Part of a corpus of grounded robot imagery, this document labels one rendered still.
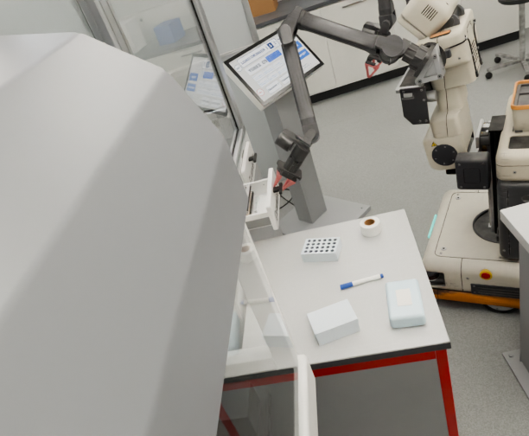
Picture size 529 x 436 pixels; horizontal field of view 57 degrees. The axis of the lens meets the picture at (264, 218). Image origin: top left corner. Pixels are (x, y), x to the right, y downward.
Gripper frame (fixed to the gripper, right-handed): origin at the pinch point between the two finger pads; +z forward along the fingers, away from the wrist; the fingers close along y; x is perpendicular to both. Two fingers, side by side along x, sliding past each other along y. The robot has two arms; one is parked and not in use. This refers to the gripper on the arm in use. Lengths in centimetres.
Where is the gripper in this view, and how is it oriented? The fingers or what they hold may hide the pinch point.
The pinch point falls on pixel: (278, 187)
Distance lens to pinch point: 189.0
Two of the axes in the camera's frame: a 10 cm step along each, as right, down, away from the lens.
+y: -8.9, -3.9, -2.3
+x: -0.3, 5.7, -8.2
